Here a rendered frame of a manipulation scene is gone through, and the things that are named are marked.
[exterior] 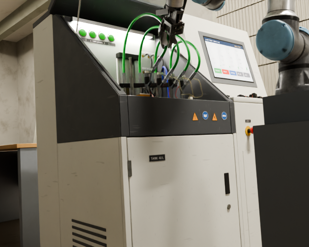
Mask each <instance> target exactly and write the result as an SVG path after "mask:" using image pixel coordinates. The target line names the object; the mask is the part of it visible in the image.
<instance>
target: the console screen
mask: <svg viewBox="0 0 309 247"><path fill-rule="evenodd" d="M198 34H199V37H200V40H201V44H202V48H203V51H204V55H205V59H206V63H207V67H208V71H209V74H210V78H211V82H213V83H222V84H230V85H239V86H247V87H256V88H257V83H256V80H255V77H254V74H253V70H252V67H251V64H250V61H249V57H248V55H247V51H246V48H245V45H244V42H241V41H237V40H233V39H229V38H225V37H221V36H217V35H213V34H209V33H205V32H201V31H198Z"/></svg>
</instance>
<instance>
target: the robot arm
mask: <svg viewBox="0 0 309 247"><path fill-rule="evenodd" d="M192 1H193V2H195V3H198V4H200V5H202V6H204V7H206V8H207V9H209V10H212V11H219V10H221V9H222V8H223V6H224V5H225V0H192ZM183 2H184V0H166V8H160V9H159V10H156V15H157V16H164V15H166V14H169V15H167V16H165V17H163V19H162V20H161V21H162V22H161V24H160V26H159V29H158V36H159V40H160V44H161V47H162V48H163V49H164V47H165V45H166V46H168V49H169V48H170V46H171V45H172V43H173V44H177V43H178V41H177V39H176V35H179V34H183V30H184V25H185V23H184V22H183V21H182V20H180V18H181V14H183V13H184V10H183V9H182V6H183ZM299 20H300V18H299V17H298V16H297V15H296V14H295V0H268V1H267V15H266V16H265V17H264V18H263V19H262V25H261V28H260V29H259V30H258V31H257V34H256V47H257V49H258V51H259V52H260V53H261V54H262V55H263V56H264V57H266V58H267V59H269V60H273V61H276V62H278V73H279V77H278V81H277V85H276V89H275V95H280V94H287V93H293V92H299V91H305V90H309V30H308V29H307V28H305V27H302V26H301V27H299ZM167 34H168V35H169V42H168V41H167Z"/></svg>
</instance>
